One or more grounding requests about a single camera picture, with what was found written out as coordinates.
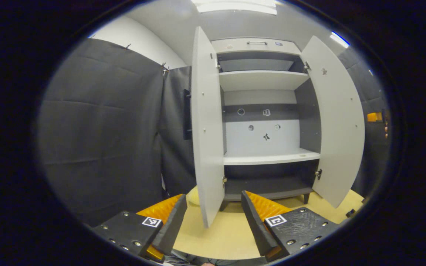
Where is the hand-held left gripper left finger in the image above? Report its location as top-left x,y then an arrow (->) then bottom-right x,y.
91,194 -> 188,261

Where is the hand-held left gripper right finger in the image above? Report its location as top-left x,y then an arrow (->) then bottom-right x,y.
241,190 -> 341,262

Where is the grey cabinet door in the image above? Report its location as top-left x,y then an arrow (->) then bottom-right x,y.
191,26 -> 225,228
300,35 -> 366,208

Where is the grey cabinet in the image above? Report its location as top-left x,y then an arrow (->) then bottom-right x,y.
211,37 -> 322,211

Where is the small ceiling light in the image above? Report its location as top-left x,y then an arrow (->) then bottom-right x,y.
329,31 -> 350,48

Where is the black backdrop cloth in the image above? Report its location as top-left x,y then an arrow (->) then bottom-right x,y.
37,37 -> 389,226

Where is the large ceiling light panel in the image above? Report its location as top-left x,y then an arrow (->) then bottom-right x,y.
191,0 -> 278,15

